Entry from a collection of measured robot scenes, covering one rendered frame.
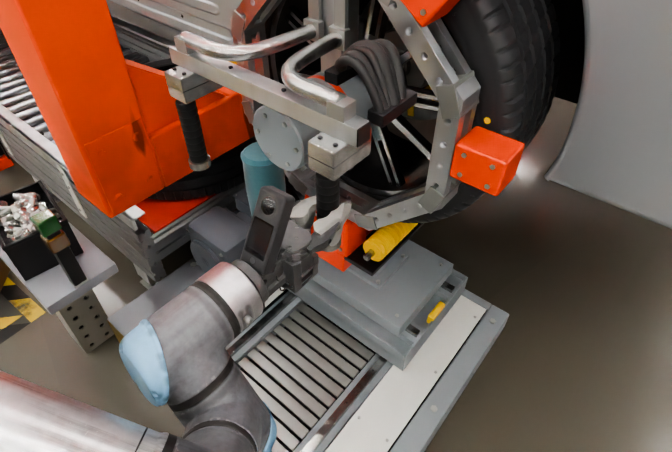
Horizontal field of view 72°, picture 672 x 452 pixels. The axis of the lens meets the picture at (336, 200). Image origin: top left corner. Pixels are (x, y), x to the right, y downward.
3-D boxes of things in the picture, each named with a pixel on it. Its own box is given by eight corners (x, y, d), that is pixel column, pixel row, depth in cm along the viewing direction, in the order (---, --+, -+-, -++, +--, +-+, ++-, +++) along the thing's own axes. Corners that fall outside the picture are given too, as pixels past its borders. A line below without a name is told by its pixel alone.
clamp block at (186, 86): (225, 86, 88) (221, 60, 84) (186, 105, 82) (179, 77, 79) (208, 78, 90) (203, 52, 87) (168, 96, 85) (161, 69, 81)
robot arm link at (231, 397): (210, 512, 54) (148, 432, 52) (226, 443, 65) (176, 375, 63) (280, 472, 54) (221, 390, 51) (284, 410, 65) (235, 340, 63)
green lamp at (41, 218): (63, 228, 99) (56, 215, 96) (44, 239, 97) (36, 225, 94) (54, 220, 101) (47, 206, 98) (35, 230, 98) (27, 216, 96)
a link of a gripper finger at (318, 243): (326, 219, 72) (282, 247, 68) (326, 211, 71) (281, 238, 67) (347, 235, 70) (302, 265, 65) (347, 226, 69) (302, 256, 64)
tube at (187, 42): (325, 42, 84) (324, -21, 77) (244, 81, 73) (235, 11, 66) (257, 19, 92) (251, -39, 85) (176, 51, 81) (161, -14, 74)
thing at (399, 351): (463, 293, 152) (469, 274, 146) (402, 373, 132) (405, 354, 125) (344, 225, 176) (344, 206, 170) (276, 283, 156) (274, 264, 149)
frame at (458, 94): (446, 249, 100) (507, -20, 64) (430, 267, 96) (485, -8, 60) (268, 154, 126) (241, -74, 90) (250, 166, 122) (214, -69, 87)
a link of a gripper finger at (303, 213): (318, 209, 80) (286, 242, 74) (317, 182, 76) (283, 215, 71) (333, 216, 79) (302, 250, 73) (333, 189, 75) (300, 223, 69)
